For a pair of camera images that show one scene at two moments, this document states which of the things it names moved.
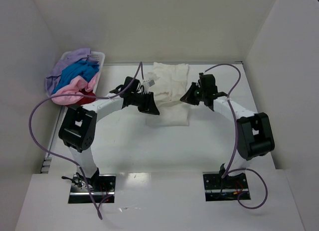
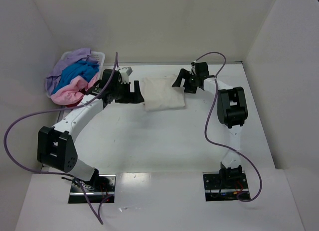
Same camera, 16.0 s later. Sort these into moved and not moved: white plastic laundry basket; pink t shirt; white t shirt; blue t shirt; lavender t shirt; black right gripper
Moved: white t shirt; black right gripper
Not moved: blue t shirt; lavender t shirt; pink t shirt; white plastic laundry basket
